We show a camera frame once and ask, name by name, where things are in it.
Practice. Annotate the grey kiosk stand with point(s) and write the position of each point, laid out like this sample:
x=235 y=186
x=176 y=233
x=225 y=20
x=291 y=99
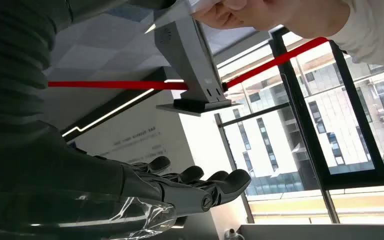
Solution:
x=192 y=59

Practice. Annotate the black window frame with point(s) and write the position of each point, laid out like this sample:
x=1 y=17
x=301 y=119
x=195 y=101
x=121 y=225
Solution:
x=361 y=180

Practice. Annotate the person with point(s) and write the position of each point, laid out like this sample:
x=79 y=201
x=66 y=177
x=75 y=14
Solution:
x=371 y=30

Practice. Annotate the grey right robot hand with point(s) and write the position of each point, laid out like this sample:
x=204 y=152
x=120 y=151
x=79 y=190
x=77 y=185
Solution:
x=79 y=185

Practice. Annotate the red barrier tape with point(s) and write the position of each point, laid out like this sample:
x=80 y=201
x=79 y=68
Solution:
x=112 y=84

